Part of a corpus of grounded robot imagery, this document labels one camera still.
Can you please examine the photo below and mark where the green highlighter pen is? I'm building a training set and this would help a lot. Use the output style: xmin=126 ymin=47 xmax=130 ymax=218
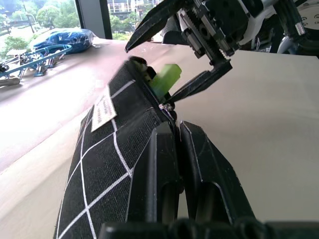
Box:
xmin=152 ymin=63 xmax=182 ymax=97

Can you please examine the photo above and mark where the dark window frame post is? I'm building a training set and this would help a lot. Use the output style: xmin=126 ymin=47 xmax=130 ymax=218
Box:
xmin=74 ymin=0 xmax=113 ymax=40

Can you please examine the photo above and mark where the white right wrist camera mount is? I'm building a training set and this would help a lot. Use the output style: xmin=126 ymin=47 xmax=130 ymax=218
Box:
xmin=238 ymin=0 xmax=276 ymax=47

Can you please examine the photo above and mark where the blue clip hanger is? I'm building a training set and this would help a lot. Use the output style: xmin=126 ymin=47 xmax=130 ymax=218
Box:
xmin=0 ymin=44 xmax=73 ymax=80

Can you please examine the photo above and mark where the black white-grid pencil case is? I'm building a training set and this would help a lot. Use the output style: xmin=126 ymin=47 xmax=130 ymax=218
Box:
xmin=53 ymin=56 xmax=180 ymax=239

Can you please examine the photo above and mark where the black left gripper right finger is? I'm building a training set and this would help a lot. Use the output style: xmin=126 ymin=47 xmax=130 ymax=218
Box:
xmin=178 ymin=120 xmax=258 ymax=223

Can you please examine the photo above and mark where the blue plastic bag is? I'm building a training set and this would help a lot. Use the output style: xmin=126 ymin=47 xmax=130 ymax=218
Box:
xmin=32 ymin=28 xmax=95 ymax=53

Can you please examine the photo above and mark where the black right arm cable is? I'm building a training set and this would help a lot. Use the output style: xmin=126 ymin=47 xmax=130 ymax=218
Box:
xmin=281 ymin=0 xmax=308 ymax=50

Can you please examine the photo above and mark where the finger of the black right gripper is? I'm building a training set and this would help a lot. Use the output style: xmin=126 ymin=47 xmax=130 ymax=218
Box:
xmin=162 ymin=59 xmax=233 ymax=104
xmin=125 ymin=0 xmax=195 ymax=54

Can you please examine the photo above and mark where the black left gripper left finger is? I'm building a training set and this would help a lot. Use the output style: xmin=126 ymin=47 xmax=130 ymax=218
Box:
xmin=125 ymin=121 xmax=184 ymax=225

